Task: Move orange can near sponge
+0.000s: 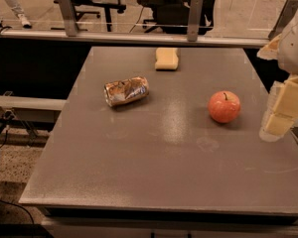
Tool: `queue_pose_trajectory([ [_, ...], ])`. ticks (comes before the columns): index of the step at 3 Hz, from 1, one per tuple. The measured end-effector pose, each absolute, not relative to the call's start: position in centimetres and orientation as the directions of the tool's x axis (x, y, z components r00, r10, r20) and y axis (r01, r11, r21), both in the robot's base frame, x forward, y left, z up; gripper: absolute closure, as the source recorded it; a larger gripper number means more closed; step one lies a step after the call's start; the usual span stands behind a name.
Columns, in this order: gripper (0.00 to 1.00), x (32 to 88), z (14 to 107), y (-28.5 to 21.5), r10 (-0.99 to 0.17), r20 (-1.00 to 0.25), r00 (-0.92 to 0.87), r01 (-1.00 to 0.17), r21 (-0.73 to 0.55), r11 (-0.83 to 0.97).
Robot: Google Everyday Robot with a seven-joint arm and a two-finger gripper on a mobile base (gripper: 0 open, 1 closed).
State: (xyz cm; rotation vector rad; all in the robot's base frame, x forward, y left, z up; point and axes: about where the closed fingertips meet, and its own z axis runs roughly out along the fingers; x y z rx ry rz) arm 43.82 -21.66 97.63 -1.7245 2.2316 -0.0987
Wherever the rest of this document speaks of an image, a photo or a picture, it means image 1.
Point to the yellow sponge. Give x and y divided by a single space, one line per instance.
167 58

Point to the black office chair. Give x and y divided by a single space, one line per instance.
172 16

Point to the left metal rail bracket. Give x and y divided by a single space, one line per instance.
68 14

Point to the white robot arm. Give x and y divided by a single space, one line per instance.
284 48

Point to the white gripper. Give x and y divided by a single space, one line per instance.
296 52

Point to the right metal rail bracket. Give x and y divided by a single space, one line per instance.
287 13

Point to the red apple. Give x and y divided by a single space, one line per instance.
224 106

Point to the metal guard rail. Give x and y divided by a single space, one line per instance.
142 40

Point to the person leg with shoe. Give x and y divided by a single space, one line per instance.
18 11

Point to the crushed orange soda can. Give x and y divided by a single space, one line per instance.
125 91

